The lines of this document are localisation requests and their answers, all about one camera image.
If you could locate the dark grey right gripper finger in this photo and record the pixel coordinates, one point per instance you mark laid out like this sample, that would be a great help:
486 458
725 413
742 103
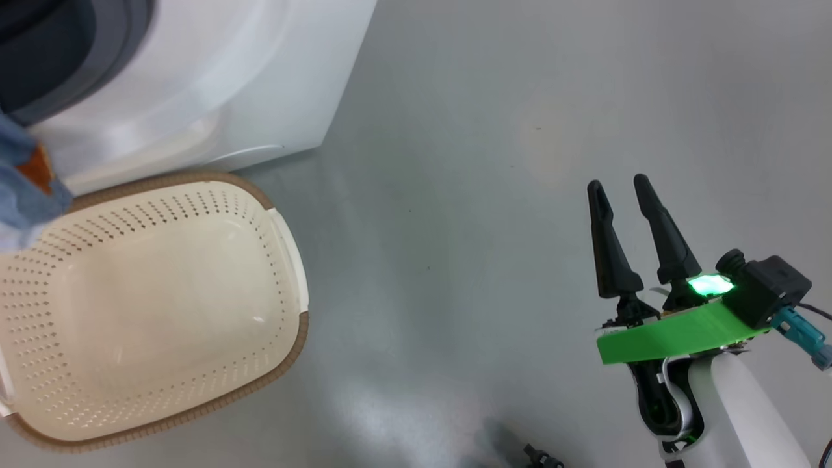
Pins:
614 260
673 250

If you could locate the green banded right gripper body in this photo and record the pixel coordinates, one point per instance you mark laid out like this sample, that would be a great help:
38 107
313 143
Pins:
682 335

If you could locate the blue cream orange patterned garment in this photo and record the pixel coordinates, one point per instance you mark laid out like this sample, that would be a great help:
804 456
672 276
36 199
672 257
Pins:
26 201

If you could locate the white front-load washing machine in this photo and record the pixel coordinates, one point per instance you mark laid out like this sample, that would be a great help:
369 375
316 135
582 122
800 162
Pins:
227 84

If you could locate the cream perforated laundry basket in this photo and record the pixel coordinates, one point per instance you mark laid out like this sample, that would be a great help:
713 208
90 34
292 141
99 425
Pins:
162 312

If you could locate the grey rubber door gasket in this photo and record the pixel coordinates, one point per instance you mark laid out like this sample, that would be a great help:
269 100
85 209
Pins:
78 58

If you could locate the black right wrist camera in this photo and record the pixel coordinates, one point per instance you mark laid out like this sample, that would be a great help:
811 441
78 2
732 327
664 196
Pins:
767 289

